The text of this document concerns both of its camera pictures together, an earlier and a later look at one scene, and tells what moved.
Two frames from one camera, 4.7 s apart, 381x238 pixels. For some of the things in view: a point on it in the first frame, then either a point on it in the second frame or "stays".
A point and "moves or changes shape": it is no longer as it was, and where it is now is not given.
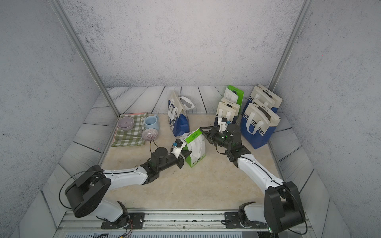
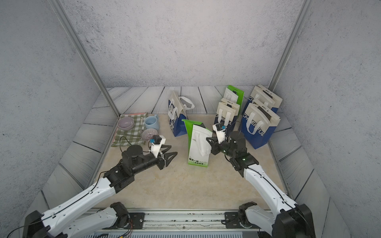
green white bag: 195,143 moves or changes shape
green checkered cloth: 132,137 stays
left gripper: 181,160 -> 161,162
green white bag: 234,95 stays
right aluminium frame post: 289,44 stays
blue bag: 258,125 stays
